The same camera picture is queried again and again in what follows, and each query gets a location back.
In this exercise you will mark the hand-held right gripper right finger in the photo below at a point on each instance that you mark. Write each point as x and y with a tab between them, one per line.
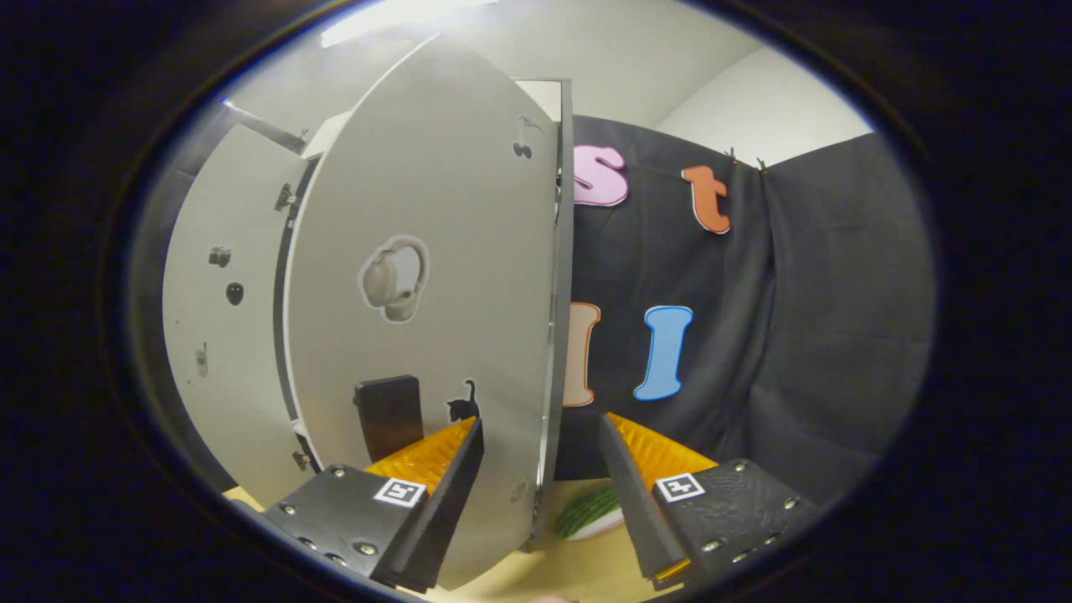
636	502

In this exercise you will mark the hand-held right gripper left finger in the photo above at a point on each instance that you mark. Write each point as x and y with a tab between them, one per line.
444	502

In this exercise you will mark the grey cabinet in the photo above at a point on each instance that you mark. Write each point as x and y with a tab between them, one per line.
566	293

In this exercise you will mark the black backdrop cloth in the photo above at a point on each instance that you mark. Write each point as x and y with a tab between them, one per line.
796	335

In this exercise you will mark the green striped white object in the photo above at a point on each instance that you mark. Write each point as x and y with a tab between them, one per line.
586	512

